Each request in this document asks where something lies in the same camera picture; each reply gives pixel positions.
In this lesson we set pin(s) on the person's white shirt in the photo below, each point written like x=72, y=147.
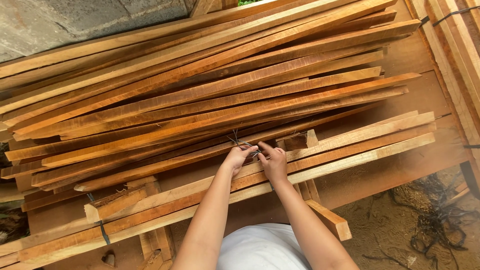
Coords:
x=260, y=247

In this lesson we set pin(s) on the wooden work platform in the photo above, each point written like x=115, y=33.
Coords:
x=378, y=180

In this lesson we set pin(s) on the wooden platform leg blocks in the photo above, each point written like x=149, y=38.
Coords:
x=159, y=243

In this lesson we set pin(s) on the person's left hand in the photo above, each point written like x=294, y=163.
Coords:
x=235, y=159

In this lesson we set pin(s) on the long wooden support bar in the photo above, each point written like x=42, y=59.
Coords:
x=330, y=221

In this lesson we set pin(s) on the small wood offcut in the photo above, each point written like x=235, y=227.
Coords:
x=109, y=259

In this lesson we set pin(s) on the pale wood block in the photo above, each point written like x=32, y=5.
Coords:
x=116, y=202

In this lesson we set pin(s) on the bundle of pale wooden slats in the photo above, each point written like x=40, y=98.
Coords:
x=356, y=150

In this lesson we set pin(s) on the pile of brown wooden slats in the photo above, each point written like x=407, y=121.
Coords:
x=187, y=93

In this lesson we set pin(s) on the short dark wood block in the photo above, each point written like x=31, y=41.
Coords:
x=300, y=140

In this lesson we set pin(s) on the person's right hand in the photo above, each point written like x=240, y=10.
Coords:
x=276, y=165

